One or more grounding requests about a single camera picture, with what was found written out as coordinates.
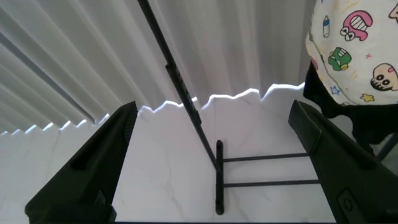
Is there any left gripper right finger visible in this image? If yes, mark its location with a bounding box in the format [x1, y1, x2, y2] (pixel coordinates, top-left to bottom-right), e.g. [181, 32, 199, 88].
[288, 99, 398, 222]

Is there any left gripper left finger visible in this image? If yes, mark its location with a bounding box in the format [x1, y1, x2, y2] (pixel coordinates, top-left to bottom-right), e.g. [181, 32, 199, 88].
[24, 101, 139, 222]

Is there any black garment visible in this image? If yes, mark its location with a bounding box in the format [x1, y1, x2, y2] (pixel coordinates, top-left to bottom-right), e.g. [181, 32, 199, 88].
[303, 61, 398, 156]

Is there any cream printed garment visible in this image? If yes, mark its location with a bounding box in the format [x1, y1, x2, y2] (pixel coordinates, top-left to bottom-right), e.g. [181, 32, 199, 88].
[305, 0, 398, 106]

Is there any black clothes rack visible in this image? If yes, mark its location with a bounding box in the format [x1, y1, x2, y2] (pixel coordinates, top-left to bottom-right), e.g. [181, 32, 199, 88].
[136, 0, 398, 216]

